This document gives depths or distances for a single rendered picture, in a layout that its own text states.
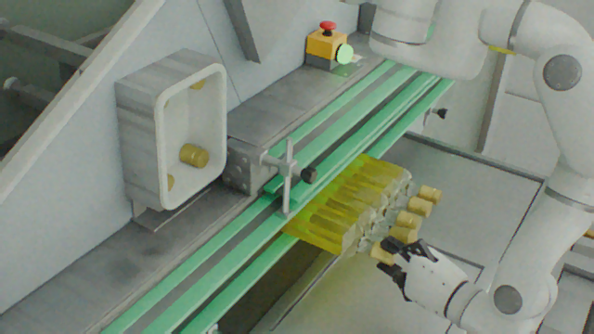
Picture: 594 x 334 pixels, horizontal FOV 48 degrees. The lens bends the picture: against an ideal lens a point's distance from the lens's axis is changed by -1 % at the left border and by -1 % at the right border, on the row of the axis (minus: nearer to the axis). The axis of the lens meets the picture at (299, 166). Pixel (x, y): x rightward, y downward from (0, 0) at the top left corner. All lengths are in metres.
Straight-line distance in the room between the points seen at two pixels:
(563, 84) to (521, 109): 6.66
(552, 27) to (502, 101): 6.59
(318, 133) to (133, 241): 0.43
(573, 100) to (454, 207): 0.76
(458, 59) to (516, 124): 6.65
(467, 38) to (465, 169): 0.80
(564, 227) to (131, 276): 0.68
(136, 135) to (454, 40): 0.53
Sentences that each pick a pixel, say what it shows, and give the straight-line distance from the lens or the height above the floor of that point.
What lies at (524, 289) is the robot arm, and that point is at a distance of 1.07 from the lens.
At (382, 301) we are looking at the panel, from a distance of 1.36.
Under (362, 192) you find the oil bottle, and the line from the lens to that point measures 1.37.
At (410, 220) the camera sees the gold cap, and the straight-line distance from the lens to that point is 1.34.
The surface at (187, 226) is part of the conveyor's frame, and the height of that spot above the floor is 0.85.
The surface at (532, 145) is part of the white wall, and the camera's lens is 7.82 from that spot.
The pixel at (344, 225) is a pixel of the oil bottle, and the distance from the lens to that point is 1.28.
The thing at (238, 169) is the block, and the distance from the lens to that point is 1.26.
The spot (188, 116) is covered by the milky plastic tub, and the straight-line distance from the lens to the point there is 1.23.
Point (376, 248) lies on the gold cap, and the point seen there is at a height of 1.13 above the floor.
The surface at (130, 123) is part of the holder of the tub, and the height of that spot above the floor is 0.78.
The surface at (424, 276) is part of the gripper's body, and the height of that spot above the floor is 1.24.
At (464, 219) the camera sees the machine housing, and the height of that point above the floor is 1.18.
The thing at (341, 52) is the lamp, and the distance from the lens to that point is 1.55.
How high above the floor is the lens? 1.46
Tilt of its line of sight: 24 degrees down
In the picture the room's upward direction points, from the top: 111 degrees clockwise
